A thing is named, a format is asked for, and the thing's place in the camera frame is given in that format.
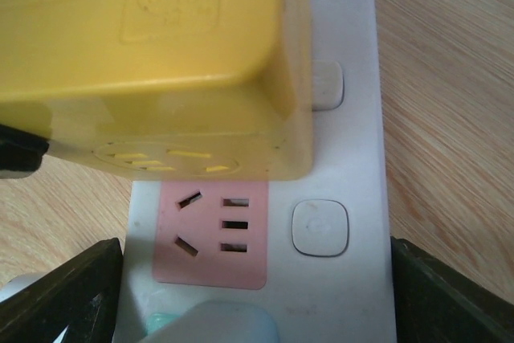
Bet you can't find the white USB charger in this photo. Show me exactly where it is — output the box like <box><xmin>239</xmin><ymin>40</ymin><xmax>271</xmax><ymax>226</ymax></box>
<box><xmin>1</xmin><ymin>272</ymin><xmax>69</xmax><ymax>342</ymax></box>

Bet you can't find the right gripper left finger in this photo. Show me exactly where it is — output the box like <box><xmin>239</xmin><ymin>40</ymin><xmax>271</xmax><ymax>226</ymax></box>
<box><xmin>0</xmin><ymin>237</ymin><xmax>124</xmax><ymax>343</ymax></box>

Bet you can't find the white power strip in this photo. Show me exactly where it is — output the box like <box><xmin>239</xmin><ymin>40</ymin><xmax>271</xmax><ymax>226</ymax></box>
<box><xmin>114</xmin><ymin>0</ymin><xmax>397</xmax><ymax>342</ymax></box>

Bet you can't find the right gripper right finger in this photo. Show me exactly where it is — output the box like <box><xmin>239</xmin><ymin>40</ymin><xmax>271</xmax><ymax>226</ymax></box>
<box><xmin>390</xmin><ymin>237</ymin><xmax>513</xmax><ymax>342</ymax></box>

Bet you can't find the yellow cube socket adapter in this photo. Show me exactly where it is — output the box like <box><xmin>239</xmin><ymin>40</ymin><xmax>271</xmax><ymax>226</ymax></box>
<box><xmin>1</xmin><ymin>0</ymin><xmax>314</xmax><ymax>181</ymax></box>

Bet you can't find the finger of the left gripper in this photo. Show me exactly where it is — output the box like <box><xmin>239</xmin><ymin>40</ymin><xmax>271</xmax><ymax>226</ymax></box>
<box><xmin>1</xmin><ymin>125</ymin><xmax>49</xmax><ymax>173</ymax></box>

